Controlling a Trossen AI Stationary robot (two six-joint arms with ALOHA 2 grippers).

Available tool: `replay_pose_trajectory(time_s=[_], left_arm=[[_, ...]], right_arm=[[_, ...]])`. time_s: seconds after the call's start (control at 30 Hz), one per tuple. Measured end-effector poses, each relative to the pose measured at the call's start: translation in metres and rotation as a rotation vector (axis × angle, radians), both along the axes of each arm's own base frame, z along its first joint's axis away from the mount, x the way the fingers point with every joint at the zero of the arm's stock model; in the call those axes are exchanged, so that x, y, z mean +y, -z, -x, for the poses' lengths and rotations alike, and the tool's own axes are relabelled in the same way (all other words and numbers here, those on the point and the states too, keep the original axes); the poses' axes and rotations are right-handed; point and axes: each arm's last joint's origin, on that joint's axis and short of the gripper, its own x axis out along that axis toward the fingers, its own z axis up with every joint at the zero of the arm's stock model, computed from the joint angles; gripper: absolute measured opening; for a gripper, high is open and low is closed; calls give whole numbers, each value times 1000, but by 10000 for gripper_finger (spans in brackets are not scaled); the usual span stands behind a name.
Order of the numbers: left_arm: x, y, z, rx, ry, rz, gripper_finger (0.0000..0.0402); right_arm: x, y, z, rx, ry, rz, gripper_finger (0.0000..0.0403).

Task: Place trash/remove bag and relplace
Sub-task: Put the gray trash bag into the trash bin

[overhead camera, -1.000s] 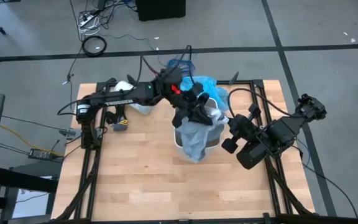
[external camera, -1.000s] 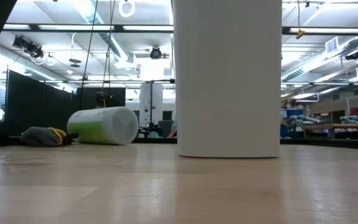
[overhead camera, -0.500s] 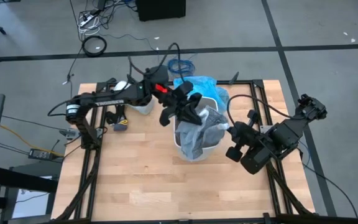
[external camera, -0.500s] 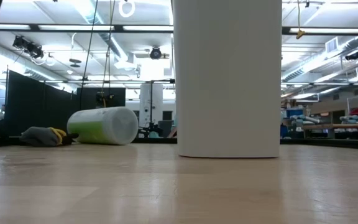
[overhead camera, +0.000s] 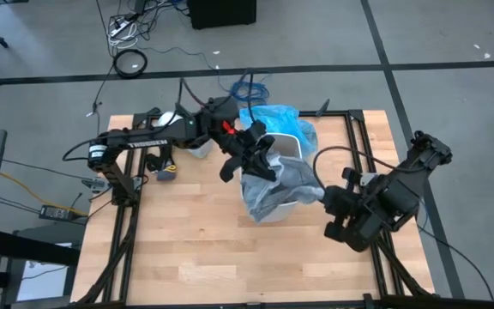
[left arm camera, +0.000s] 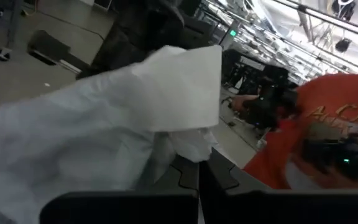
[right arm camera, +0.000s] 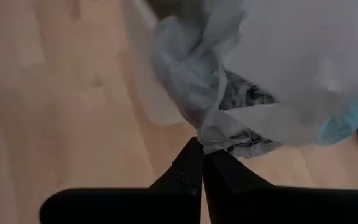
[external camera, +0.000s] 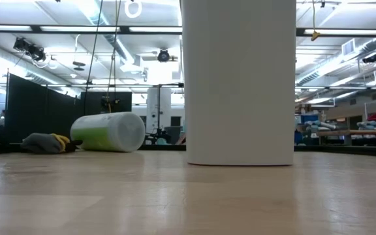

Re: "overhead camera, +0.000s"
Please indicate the black stand beam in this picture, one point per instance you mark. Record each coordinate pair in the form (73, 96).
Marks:
(32, 249)

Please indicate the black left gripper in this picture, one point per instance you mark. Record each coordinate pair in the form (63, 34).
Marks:
(245, 146)

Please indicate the white wipes canister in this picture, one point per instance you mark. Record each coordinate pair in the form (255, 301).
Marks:
(167, 118)

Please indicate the black aluminium table frame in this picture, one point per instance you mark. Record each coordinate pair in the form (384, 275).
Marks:
(337, 114)

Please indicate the red tape tag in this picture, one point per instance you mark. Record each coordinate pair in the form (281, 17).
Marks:
(228, 127)

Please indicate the blue plastic trash bag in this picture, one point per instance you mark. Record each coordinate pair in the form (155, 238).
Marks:
(285, 120)

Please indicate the white plastic trash bin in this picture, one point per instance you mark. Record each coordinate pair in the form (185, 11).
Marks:
(287, 143)

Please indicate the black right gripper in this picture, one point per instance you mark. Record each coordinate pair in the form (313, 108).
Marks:
(343, 204)

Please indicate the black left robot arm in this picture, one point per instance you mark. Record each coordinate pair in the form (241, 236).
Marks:
(144, 141)

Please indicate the white power strip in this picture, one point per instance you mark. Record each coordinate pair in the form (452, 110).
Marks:
(119, 28)

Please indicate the black power adapter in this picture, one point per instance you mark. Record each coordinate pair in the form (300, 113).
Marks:
(56, 213)

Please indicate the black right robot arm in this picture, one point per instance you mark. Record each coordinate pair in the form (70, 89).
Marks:
(401, 197)

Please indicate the black box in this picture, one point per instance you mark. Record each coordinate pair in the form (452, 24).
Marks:
(221, 13)

